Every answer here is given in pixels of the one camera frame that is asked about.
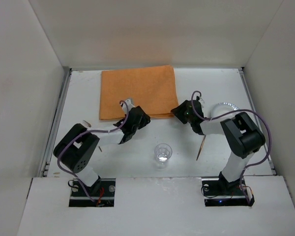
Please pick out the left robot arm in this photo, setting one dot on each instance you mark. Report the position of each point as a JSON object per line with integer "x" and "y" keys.
{"x": 77, "y": 147}

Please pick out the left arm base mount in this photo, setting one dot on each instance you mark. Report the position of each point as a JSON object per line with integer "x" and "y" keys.
{"x": 102, "y": 193}

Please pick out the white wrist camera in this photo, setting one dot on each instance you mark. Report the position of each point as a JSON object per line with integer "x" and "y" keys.
{"x": 198, "y": 98}
{"x": 127, "y": 105}

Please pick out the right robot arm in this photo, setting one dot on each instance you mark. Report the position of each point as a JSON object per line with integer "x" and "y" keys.
{"x": 242, "y": 134}

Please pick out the copper fork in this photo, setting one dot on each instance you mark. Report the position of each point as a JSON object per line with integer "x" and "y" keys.
{"x": 87, "y": 124}

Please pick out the copper spoon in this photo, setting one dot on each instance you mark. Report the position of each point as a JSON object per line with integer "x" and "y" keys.
{"x": 201, "y": 147}

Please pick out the white round plate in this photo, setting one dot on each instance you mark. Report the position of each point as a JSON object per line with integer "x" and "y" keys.
{"x": 222, "y": 108}

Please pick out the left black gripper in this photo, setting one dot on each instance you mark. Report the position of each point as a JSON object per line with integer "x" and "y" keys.
{"x": 142, "y": 116}

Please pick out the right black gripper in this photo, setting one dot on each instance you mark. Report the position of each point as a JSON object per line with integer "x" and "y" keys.
{"x": 180, "y": 113}

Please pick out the clear plastic cup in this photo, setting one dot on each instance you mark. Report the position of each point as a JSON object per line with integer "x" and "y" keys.
{"x": 162, "y": 154}

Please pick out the orange cloth napkin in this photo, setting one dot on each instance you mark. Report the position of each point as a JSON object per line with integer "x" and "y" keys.
{"x": 151, "y": 88}

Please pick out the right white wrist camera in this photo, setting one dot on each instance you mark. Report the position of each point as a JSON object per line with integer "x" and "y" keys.
{"x": 198, "y": 98}

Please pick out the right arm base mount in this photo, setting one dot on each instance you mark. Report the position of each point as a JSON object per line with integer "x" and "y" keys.
{"x": 215, "y": 195}

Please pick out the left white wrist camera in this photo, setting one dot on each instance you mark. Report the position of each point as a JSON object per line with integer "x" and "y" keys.
{"x": 127, "y": 105}

